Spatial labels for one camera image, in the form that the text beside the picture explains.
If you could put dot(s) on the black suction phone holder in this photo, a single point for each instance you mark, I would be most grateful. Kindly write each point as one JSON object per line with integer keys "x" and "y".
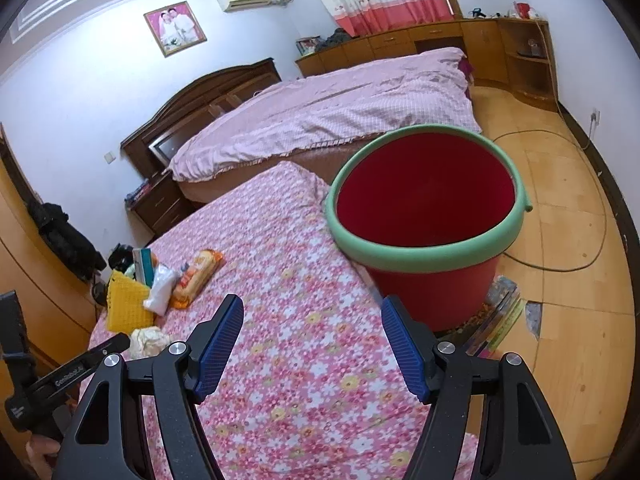
{"x": 120, "y": 257}

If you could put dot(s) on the orange snack packet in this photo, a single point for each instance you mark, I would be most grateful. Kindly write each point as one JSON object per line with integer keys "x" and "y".
{"x": 197, "y": 275}

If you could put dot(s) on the dark wooden nightstand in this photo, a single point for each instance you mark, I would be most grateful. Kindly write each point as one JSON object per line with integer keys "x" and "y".
{"x": 160, "y": 205}

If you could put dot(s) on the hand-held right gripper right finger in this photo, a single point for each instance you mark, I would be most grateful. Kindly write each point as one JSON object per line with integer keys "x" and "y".
{"x": 405, "y": 350}

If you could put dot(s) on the white wall socket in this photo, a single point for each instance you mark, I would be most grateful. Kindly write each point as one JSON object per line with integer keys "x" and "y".
{"x": 595, "y": 116}

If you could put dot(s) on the stack of books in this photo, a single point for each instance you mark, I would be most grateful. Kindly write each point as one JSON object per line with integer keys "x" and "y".
{"x": 500, "y": 320}

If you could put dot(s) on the wooden wardrobe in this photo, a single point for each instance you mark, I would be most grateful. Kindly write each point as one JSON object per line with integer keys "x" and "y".
{"x": 30, "y": 260}

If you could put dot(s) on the small standing photo frame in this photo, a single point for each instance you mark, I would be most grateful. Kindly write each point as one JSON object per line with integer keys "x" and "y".
{"x": 307, "y": 45}

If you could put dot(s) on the brown bed base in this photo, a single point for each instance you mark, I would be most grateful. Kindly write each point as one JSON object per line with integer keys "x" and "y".
{"x": 280, "y": 165}

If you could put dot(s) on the dark wooden headboard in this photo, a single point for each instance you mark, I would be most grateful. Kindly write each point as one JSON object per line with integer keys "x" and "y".
{"x": 190, "y": 105}

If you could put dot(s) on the cream crumpled cloth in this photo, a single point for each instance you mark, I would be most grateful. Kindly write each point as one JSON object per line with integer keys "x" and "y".
{"x": 147, "y": 340}

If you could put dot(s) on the white wall switch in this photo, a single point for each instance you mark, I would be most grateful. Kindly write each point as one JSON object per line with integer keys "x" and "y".
{"x": 109, "y": 157}

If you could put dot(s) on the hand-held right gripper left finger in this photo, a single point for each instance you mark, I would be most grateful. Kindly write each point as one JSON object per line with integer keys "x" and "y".
{"x": 220, "y": 345}

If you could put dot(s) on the yellow mesh cloth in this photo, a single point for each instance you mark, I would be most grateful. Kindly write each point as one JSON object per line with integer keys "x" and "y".
{"x": 125, "y": 305}

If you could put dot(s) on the black jacket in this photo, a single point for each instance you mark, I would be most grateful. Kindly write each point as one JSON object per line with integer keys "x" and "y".
{"x": 65, "y": 240}

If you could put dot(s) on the person's left hand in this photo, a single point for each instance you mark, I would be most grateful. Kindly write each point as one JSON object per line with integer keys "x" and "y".
{"x": 42, "y": 457}

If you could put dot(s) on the large bed with pink cover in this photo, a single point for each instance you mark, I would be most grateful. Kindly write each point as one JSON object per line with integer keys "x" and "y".
{"x": 325, "y": 110}

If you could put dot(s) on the small pile of books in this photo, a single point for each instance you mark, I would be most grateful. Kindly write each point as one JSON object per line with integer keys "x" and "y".
{"x": 139, "y": 190}

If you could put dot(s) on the dark clothes pile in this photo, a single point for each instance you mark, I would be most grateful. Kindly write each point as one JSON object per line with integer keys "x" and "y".
{"x": 340, "y": 37}

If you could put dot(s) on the red item on cabinet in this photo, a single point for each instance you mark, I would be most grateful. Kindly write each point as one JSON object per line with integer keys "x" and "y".
{"x": 526, "y": 11}

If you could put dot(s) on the framed wall photo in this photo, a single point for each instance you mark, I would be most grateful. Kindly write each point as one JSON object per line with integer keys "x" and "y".
{"x": 175, "y": 27}

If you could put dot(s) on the pink floral table cloth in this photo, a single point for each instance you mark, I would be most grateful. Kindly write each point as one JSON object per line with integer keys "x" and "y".
{"x": 300, "y": 310}

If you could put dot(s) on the long wooden cabinet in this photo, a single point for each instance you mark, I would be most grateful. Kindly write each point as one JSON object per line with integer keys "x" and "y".
{"x": 400, "y": 40}

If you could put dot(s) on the white plastic packet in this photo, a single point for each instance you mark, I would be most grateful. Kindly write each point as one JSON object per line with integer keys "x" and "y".
{"x": 161, "y": 290}

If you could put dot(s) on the red bucket with green rim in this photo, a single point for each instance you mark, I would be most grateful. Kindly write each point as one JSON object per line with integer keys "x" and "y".
{"x": 425, "y": 200}

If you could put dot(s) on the green and white box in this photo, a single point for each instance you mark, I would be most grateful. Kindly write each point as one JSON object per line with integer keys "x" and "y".
{"x": 145, "y": 265}

